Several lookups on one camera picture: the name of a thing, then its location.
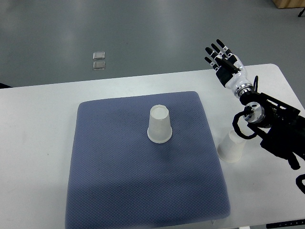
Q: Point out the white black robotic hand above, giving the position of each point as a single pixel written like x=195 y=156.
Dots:
x=229 y=69

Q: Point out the white paper cup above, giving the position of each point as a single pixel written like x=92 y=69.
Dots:
x=231 y=147
x=159 y=129

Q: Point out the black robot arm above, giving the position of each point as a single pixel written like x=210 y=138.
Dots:
x=279 y=125

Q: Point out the wooden box corner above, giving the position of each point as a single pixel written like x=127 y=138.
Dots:
x=288 y=4

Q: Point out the white paper cup on mat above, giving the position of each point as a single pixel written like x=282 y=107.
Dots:
x=159 y=129

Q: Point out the black tripod leg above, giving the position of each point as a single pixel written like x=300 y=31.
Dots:
x=301 y=12

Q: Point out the upper metal floor plate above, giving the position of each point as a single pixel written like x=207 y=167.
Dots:
x=98 y=55

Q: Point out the blue grey fabric mat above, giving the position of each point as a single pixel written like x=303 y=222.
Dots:
x=120 y=179

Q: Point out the black table control panel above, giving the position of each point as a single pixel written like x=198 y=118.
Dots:
x=291 y=223

